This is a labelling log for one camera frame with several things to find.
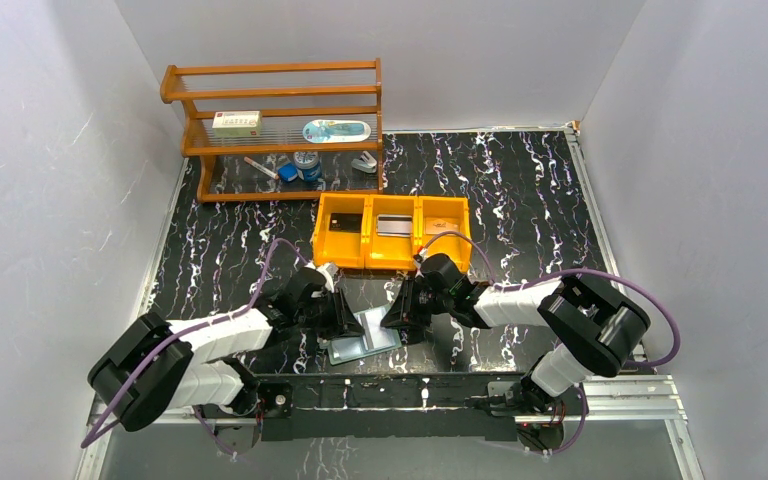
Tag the small blue block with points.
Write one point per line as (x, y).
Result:
(287, 172)

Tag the bronze card in bin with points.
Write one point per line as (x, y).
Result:
(435, 226)

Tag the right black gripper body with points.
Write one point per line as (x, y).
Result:
(414, 307)

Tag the orange wooden shelf rack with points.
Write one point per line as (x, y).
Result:
(288, 95)

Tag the black VIP card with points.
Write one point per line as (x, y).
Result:
(346, 222)

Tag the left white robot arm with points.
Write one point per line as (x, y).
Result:
(159, 364)

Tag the white red box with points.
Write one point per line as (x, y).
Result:
(237, 124)

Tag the yellow three-compartment bin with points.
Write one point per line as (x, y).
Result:
(367, 250)

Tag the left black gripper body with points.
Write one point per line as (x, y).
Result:
(329, 312)

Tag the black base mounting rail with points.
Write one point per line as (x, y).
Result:
(492, 406)

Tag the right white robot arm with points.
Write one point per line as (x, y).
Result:
(597, 325)

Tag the blue white jar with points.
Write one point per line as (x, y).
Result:
(308, 165)

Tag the white marker pen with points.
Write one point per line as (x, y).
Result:
(261, 168)

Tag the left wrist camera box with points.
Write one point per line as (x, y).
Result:
(329, 270)

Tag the green card holder wallet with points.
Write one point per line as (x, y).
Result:
(375, 340)

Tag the blue blister pack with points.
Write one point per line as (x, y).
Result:
(322, 131)

